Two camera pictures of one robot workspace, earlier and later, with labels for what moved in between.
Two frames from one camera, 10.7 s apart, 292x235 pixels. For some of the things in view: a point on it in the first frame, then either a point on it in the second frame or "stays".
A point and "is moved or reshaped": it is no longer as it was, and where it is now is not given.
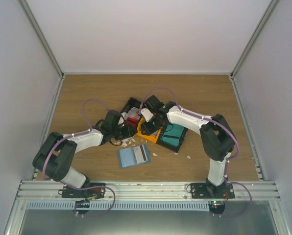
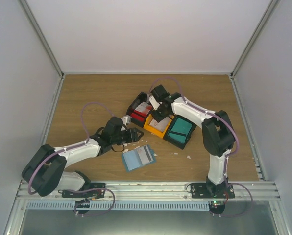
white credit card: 140,154 is moved or reshaped
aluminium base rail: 43,191 stays
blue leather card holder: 127,157 is moved or reshaped
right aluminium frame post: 270,8 stays
